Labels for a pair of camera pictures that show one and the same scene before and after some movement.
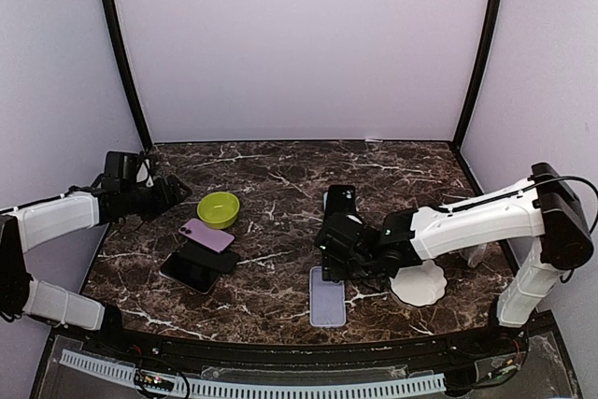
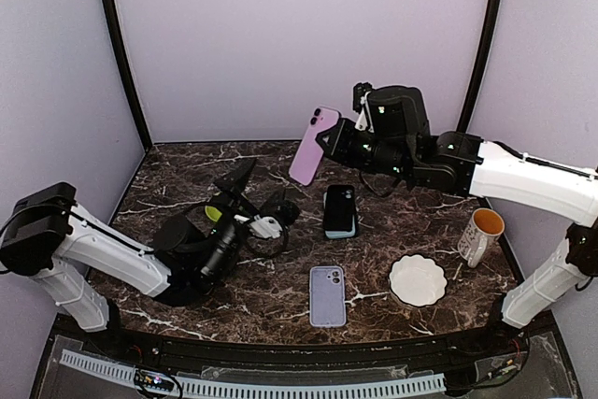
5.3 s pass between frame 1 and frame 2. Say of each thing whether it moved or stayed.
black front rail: stayed
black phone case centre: stayed
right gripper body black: moved
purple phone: moved
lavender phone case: stayed
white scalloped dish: stayed
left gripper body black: moved
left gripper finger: moved
